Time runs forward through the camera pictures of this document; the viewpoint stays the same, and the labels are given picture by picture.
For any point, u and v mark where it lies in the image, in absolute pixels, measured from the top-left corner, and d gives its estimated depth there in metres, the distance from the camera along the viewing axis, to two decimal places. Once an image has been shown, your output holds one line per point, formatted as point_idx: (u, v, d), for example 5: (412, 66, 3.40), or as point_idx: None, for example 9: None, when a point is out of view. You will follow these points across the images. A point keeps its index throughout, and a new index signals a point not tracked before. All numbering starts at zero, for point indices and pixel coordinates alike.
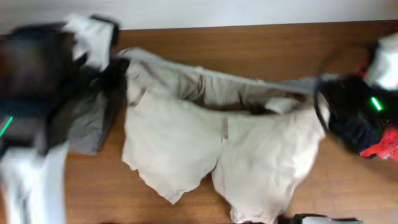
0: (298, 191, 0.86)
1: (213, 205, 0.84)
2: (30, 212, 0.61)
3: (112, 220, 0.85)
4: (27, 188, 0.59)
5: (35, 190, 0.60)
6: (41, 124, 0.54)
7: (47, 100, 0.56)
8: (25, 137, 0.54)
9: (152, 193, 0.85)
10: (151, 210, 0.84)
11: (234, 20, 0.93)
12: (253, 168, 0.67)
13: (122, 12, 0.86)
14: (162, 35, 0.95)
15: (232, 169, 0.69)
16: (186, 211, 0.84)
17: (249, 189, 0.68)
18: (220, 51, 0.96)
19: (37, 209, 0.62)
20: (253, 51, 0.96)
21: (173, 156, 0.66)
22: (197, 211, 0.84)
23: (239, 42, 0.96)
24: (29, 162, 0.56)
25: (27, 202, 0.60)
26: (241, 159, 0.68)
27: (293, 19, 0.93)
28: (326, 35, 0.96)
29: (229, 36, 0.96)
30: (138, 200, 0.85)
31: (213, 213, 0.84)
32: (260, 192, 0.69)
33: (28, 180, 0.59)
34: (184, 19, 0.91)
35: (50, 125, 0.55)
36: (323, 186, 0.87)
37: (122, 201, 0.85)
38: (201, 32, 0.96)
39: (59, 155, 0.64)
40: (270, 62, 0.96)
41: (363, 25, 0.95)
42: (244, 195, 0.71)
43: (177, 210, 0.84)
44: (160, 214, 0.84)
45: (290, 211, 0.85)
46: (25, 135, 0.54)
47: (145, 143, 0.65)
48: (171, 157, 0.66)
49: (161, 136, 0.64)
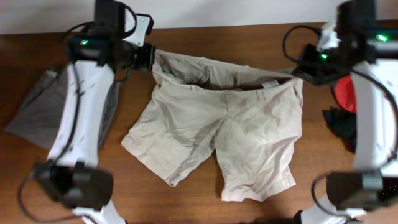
0: (298, 190, 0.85)
1: (212, 205, 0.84)
2: (84, 122, 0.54)
3: None
4: (89, 84, 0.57)
5: (92, 102, 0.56)
6: (104, 48, 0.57)
7: (119, 22, 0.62)
8: (101, 45, 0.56)
9: (151, 193, 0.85)
10: (150, 210, 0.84)
11: (232, 22, 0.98)
12: (247, 134, 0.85)
13: None
14: (165, 35, 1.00)
15: (225, 136, 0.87)
16: (185, 211, 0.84)
17: (242, 157, 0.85)
18: (220, 52, 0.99)
19: (92, 125, 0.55)
20: (252, 53, 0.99)
21: (181, 126, 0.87)
22: (196, 211, 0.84)
23: (237, 42, 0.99)
24: (89, 68, 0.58)
25: (80, 99, 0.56)
26: (239, 129, 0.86)
27: (290, 21, 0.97)
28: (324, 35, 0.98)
29: (229, 37, 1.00)
30: (137, 199, 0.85)
31: (212, 212, 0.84)
32: (240, 157, 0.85)
33: (94, 93, 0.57)
34: (185, 21, 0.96)
35: (112, 42, 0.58)
36: (323, 185, 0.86)
37: (121, 200, 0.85)
38: (202, 34, 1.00)
39: (105, 83, 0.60)
40: (268, 63, 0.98)
41: None
42: (227, 155, 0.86)
43: (176, 209, 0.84)
44: (159, 214, 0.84)
45: (290, 212, 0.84)
46: (90, 56, 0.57)
47: (157, 113, 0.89)
48: (184, 125, 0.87)
49: (175, 111, 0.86)
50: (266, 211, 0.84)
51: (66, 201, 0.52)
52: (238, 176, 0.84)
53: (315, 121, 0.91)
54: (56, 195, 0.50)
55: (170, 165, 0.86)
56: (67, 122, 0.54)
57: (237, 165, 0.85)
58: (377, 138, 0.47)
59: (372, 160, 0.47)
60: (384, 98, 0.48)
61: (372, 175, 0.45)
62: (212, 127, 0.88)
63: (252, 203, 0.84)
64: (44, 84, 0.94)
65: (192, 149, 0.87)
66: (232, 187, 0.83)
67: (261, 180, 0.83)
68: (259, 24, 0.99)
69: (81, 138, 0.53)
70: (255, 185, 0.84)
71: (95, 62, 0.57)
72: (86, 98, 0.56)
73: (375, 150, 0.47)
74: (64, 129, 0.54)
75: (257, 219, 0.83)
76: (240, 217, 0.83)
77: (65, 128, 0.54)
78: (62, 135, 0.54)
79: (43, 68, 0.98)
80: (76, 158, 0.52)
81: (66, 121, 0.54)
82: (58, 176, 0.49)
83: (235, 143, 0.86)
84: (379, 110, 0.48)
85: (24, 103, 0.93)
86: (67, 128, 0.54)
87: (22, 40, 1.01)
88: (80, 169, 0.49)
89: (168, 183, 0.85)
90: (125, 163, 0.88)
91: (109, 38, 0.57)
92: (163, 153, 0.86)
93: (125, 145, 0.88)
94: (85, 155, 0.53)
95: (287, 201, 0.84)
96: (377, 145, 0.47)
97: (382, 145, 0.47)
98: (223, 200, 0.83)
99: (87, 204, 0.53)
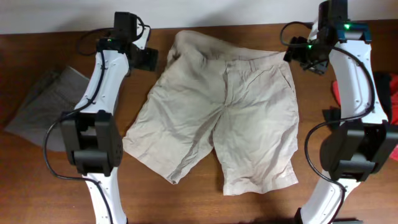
0: (298, 190, 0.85)
1: (211, 204, 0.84)
2: (106, 88, 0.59)
3: None
4: (111, 63, 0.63)
5: (114, 77, 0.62)
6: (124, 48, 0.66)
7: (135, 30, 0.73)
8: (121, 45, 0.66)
9: (151, 192, 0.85)
10: (149, 210, 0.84)
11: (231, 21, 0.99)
12: (246, 128, 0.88)
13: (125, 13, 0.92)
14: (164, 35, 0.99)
15: (223, 132, 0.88)
16: (185, 210, 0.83)
17: (243, 150, 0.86)
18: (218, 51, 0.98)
19: (112, 93, 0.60)
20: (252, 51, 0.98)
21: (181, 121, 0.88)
22: (196, 210, 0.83)
23: (237, 40, 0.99)
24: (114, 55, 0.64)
25: (104, 72, 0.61)
26: (237, 121, 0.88)
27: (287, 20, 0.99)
28: None
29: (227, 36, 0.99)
30: (137, 198, 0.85)
31: (212, 211, 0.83)
32: (239, 149, 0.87)
33: (116, 70, 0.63)
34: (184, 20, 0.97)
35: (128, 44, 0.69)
36: None
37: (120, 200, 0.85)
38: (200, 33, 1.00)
39: (123, 70, 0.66)
40: None
41: None
42: (226, 149, 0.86)
43: (175, 208, 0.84)
44: (158, 214, 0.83)
45: (290, 211, 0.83)
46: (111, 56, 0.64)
47: (154, 112, 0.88)
48: (182, 121, 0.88)
49: (176, 106, 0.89)
50: (266, 211, 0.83)
51: (82, 153, 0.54)
52: (238, 168, 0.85)
53: (315, 121, 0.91)
54: (76, 142, 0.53)
55: (170, 163, 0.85)
56: (92, 87, 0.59)
57: (236, 158, 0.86)
58: (356, 94, 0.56)
59: (352, 112, 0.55)
60: (357, 65, 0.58)
61: (355, 124, 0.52)
62: (210, 123, 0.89)
63: (252, 203, 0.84)
64: (43, 85, 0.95)
65: (192, 145, 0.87)
66: (232, 180, 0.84)
67: (259, 173, 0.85)
68: (258, 23, 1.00)
69: (103, 96, 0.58)
70: (254, 177, 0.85)
71: (116, 50, 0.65)
72: (109, 73, 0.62)
73: (355, 104, 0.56)
74: (89, 91, 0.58)
75: (257, 219, 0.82)
76: (240, 217, 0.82)
77: (90, 89, 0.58)
78: (87, 95, 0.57)
79: (42, 68, 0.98)
80: (99, 109, 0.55)
81: (91, 84, 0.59)
82: (79, 124, 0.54)
83: (234, 134, 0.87)
84: (354, 73, 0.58)
85: (23, 103, 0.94)
86: (91, 90, 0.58)
87: (21, 40, 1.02)
88: (102, 115, 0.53)
89: (170, 180, 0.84)
90: (125, 163, 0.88)
91: (126, 40, 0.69)
92: (163, 151, 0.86)
93: (124, 146, 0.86)
94: (107, 108, 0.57)
95: (287, 200, 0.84)
96: (355, 100, 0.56)
97: (360, 99, 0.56)
98: (225, 194, 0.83)
99: (101, 160, 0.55)
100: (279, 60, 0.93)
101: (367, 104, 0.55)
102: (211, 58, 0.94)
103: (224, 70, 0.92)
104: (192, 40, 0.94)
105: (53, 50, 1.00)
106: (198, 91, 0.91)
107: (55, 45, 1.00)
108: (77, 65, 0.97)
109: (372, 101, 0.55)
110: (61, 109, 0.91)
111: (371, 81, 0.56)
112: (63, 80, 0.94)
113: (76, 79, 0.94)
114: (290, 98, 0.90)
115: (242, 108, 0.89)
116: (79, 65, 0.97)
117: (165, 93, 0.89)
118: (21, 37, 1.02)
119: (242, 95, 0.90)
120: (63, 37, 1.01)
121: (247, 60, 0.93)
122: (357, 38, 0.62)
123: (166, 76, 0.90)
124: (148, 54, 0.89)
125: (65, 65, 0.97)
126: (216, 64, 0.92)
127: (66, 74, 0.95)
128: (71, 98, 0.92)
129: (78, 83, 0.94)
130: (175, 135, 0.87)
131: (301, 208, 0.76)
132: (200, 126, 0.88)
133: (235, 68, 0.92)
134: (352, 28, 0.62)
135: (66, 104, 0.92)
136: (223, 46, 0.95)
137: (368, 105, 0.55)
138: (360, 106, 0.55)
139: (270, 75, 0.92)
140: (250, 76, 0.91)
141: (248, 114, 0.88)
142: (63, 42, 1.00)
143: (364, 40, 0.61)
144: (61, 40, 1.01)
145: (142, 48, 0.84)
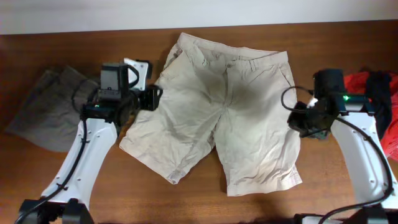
0: (298, 190, 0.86)
1: (212, 205, 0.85)
2: (85, 167, 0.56)
3: (111, 219, 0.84)
4: (94, 135, 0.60)
5: (94, 154, 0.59)
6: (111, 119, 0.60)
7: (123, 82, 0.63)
8: (109, 112, 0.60)
9: (151, 192, 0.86)
10: (150, 210, 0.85)
11: (232, 21, 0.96)
12: (247, 129, 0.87)
13: (125, 14, 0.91)
14: (163, 36, 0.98)
15: (223, 132, 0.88)
16: (185, 211, 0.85)
17: (245, 151, 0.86)
18: None
19: (92, 168, 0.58)
20: None
21: (180, 122, 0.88)
22: (196, 211, 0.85)
23: (238, 42, 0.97)
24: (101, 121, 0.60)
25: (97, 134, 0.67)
26: (238, 121, 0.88)
27: (290, 20, 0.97)
28: (322, 35, 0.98)
29: (228, 37, 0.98)
30: (137, 198, 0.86)
31: (212, 212, 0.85)
32: (240, 149, 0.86)
33: (100, 142, 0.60)
34: (184, 20, 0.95)
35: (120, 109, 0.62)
36: (323, 186, 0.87)
37: (121, 200, 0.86)
38: (201, 33, 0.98)
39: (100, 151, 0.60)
40: None
41: (356, 26, 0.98)
42: (229, 149, 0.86)
43: (176, 209, 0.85)
44: (160, 214, 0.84)
45: (290, 212, 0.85)
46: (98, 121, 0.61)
47: (153, 112, 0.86)
48: (181, 122, 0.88)
49: (175, 107, 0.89)
50: (267, 211, 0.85)
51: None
52: (242, 168, 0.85)
53: None
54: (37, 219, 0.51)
55: (170, 163, 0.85)
56: (69, 163, 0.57)
57: (239, 158, 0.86)
58: (369, 173, 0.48)
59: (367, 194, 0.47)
60: (364, 140, 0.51)
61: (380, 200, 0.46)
62: (211, 123, 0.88)
63: (252, 203, 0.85)
64: (43, 84, 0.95)
65: (192, 145, 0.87)
66: (237, 180, 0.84)
67: (263, 172, 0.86)
68: (259, 23, 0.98)
69: (78, 179, 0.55)
70: (258, 177, 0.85)
71: (103, 119, 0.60)
72: (89, 152, 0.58)
73: (370, 185, 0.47)
74: (63, 172, 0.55)
75: (257, 219, 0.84)
76: (240, 217, 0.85)
77: (65, 168, 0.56)
78: (58, 178, 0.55)
79: (43, 68, 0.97)
80: (68, 197, 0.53)
81: (68, 163, 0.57)
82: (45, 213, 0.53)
83: (235, 135, 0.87)
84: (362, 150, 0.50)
85: (23, 102, 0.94)
86: (64, 171, 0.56)
87: (20, 41, 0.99)
88: (72, 208, 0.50)
89: (170, 180, 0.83)
90: (127, 164, 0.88)
91: (115, 115, 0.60)
92: (163, 152, 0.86)
93: (124, 147, 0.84)
94: (79, 194, 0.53)
95: (286, 201, 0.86)
96: (370, 180, 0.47)
97: (375, 178, 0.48)
98: (229, 195, 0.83)
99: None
100: (280, 60, 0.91)
101: (384, 185, 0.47)
102: (211, 59, 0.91)
103: (224, 70, 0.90)
104: (193, 41, 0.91)
105: (55, 51, 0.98)
106: (198, 92, 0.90)
107: (57, 46, 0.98)
108: (79, 66, 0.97)
109: (390, 181, 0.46)
110: (62, 109, 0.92)
111: (384, 158, 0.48)
112: (63, 79, 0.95)
113: (74, 78, 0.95)
114: (291, 97, 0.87)
115: (242, 108, 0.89)
116: (81, 66, 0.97)
117: (165, 93, 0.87)
118: (21, 38, 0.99)
119: (242, 95, 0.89)
120: (65, 38, 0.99)
121: (248, 60, 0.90)
122: (357, 111, 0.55)
123: (166, 74, 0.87)
124: (150, 95, 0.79)
125: (67, 65, 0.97)
126: (217, 64, 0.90)
127: (67, 74, 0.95)
128: (69, 98, 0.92)
129: (78, 83, 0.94)
130: (175, 135, 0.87)
131: (304, 216, 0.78)
132: (200, 126, 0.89)
133: (236, 67, 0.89)
134: (352, 100, 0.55)
135: (66, 105, 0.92)
136: (223, 46, 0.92)
137: (385, 186, 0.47)
138: (377, 186, 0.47)
139: (270, 75, 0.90)
140: (250, 76, 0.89)
141: (249, 113, 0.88)
142: (64, 43, 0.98)
143: (366, 111, 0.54)
144: (62, 41, 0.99)
145: (142, 89, 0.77)
